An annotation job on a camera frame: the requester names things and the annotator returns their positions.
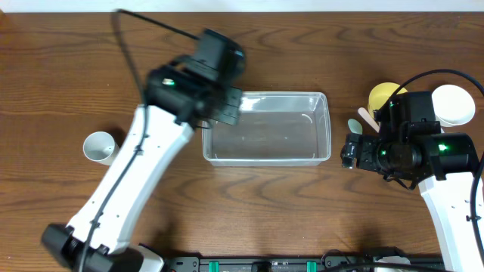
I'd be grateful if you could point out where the grey plastic cup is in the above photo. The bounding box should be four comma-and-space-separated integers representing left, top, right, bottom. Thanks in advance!
82, 131, 119, 165

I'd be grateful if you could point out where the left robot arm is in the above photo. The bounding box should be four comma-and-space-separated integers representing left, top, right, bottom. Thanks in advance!
41, 29, 246, 271

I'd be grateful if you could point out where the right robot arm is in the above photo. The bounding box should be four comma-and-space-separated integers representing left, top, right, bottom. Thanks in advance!
341, 91, 483, 271

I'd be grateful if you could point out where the clear plastic container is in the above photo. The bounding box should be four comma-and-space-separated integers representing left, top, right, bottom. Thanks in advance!
202, 91, 332, 167

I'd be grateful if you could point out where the mint green plastic spoon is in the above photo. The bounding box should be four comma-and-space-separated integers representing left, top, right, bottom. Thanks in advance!
347, 119, 363, 134

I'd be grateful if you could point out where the yellow plastic bowl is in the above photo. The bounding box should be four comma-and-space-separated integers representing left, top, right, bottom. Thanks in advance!
368, 82, 400, 117

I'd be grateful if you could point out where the white plastic bowl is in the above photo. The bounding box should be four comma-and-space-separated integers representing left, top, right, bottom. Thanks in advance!
432, 85, 476, 127

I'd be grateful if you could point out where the left black cable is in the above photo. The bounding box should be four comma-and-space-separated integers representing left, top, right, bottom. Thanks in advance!
77, 8, 201, 272

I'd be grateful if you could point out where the black cable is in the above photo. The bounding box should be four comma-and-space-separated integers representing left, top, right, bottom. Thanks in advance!
385, 68, 484, 265
77, 8, 201, 272

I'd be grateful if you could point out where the black mounting rail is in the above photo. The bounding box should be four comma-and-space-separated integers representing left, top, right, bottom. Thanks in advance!
162, 247, 445, 272

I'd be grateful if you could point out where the right black cable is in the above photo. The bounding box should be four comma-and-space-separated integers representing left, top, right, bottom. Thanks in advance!
385, 68, 484, 265

